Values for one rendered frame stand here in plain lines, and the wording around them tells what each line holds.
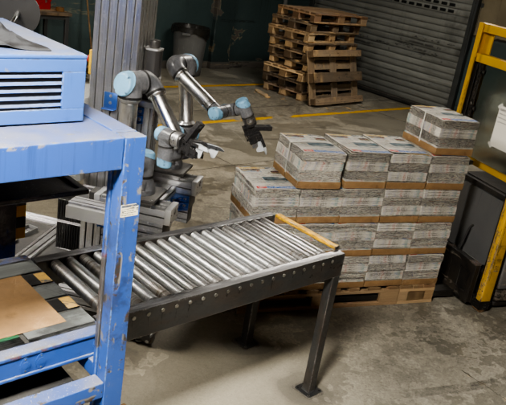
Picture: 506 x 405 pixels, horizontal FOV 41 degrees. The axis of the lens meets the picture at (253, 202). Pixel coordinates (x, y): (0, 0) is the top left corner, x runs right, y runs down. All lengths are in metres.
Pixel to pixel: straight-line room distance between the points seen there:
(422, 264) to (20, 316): 2.94
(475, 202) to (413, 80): 6.69
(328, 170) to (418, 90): 7.68
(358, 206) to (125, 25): 1.75
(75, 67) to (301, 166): 2.13
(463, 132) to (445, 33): 6.98
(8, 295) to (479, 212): 3.47
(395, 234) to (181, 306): 2.11
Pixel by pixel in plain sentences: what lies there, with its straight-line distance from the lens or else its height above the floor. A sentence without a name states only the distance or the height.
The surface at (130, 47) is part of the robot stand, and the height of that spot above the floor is 1.53.
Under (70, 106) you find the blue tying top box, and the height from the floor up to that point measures 1.60.
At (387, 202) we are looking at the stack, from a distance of 4.36.
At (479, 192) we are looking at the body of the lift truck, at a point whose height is 0.72.
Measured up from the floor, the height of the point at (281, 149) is 0.97.
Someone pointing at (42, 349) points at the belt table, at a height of 0.79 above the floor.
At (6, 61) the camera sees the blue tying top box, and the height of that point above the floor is 1.73.
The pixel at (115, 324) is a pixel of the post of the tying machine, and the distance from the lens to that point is 2.28.
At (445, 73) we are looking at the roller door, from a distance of 11.38.
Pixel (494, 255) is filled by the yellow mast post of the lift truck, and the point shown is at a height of 0.44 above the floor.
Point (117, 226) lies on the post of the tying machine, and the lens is 2.11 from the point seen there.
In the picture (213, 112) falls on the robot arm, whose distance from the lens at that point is 3.81.
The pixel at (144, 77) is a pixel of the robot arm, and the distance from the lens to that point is 3.39.
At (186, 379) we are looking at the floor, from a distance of 3.64.
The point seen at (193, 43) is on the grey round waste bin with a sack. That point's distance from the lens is 10.88.
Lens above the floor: 2.13
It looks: 21 degrees down
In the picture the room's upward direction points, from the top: 9 degrees clockwise
